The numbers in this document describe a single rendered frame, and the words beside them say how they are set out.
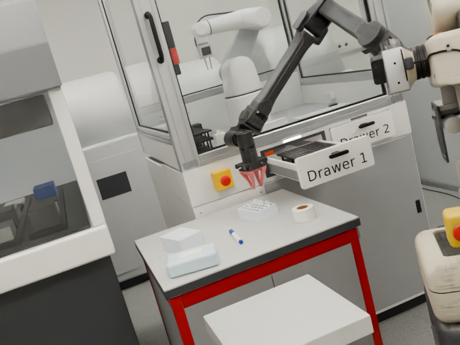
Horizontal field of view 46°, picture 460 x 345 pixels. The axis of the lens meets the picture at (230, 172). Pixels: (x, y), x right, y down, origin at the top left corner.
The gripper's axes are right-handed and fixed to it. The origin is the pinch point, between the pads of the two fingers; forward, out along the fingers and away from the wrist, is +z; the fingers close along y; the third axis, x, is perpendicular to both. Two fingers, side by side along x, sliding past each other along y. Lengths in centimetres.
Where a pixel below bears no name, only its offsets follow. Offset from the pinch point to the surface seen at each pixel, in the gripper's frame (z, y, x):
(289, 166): -2.3, -14.4, 1.3
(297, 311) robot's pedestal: 9, 39, 68
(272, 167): 0.0, -18.0, -14.7
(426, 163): 70, -220, -117
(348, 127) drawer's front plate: -5, -55, -9
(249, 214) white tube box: 7.7, 7.6, 3.1
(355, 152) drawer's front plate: -2.7, -31.6, 18.0
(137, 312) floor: 88, 15, -147
